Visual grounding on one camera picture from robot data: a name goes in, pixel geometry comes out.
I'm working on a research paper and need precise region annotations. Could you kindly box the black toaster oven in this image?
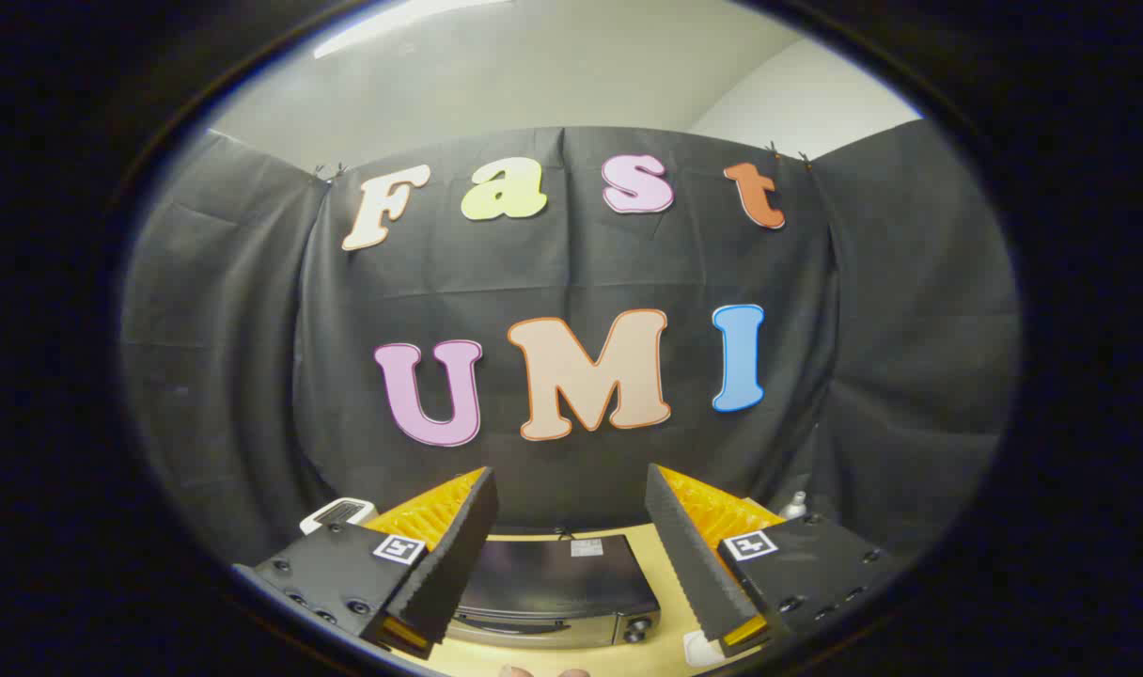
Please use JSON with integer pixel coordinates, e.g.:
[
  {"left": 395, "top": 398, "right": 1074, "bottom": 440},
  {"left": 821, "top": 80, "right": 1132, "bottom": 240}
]
[{"left": 445, "top": 534, "right": 662, "bottom": 650}]

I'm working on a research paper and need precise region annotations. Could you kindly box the black backdrop cloth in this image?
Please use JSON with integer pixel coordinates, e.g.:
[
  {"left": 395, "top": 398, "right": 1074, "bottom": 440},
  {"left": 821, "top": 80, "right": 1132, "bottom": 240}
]
[{"left": 120, "top": 119, "right": 1022, "bottom": 565}]

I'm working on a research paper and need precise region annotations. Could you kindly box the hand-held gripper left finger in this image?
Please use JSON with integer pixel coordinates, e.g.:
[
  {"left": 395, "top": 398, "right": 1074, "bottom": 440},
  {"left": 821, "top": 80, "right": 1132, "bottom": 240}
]
[{"left": 233, "top": 467, "right": 499, "bottom": 659}]

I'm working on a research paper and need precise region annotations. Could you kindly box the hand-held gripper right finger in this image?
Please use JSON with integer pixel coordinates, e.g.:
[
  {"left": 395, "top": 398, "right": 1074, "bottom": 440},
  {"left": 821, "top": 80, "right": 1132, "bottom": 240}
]
[{"left": 645, "top": 464, "right": 897, "bottom": 659}]

